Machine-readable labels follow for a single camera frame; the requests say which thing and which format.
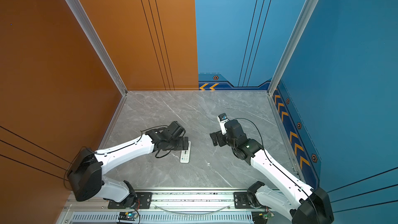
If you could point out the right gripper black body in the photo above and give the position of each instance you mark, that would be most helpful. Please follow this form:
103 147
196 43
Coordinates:
222 139

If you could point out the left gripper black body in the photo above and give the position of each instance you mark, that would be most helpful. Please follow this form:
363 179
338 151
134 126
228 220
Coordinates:
181 143

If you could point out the beige remote control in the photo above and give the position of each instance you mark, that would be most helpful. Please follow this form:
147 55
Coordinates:
185 154

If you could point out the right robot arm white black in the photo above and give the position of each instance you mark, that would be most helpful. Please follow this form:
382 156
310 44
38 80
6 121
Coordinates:
297 201

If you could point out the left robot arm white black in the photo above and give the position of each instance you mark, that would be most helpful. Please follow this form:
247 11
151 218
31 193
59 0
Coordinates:
87 173

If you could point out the white ventilation grille strip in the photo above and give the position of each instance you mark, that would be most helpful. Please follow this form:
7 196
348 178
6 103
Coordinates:
162 218

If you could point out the circuit board right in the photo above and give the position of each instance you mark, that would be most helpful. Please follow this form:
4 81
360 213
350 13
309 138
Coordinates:
262 217

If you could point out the green circuit board left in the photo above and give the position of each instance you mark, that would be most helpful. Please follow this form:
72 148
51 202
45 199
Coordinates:
128 218

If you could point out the aluminium front rail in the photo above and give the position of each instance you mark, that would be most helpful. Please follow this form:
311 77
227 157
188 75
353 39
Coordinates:
180 199

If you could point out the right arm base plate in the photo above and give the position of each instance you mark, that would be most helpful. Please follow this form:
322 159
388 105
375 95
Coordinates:
241 201

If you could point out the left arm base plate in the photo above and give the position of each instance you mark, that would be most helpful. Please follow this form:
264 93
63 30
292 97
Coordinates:
142 200

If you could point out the left aluminium corner post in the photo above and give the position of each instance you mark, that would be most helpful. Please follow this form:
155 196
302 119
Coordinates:
86 25

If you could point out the aluminium corner post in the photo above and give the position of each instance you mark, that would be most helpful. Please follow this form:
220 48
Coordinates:
301 23
86 25

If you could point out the right aluminium corner post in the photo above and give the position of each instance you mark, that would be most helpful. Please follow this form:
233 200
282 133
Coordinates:
301 23

